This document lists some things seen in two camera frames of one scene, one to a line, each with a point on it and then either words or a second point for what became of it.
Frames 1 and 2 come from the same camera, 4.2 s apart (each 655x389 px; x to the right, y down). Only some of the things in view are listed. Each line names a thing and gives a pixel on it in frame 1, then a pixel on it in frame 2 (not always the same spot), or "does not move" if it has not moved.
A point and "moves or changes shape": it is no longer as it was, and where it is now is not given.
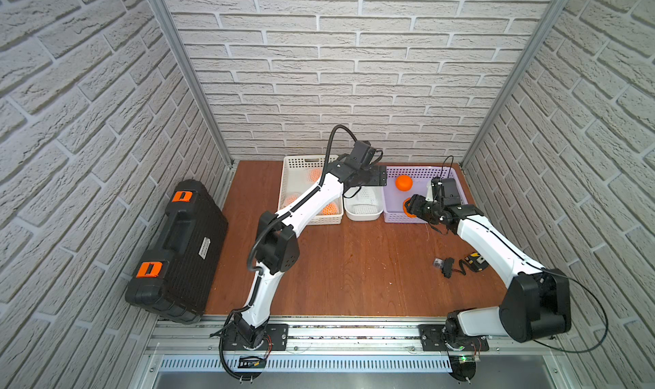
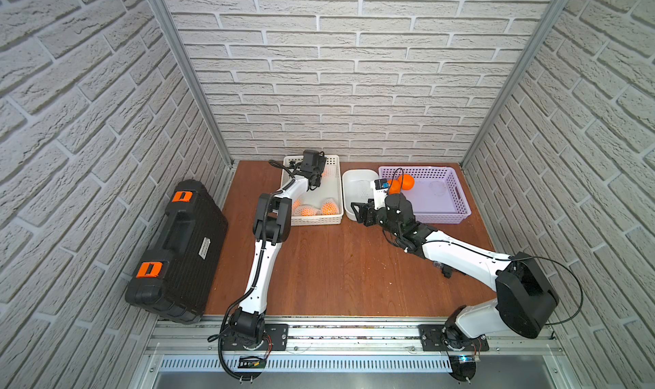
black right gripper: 418,206 -> 365,208
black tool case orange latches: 177,278 does not move
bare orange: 405,208 moves or changes shape
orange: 330,209 does not move
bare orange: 403,182 does not move
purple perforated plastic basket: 393,198 does not move
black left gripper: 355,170 -> 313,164
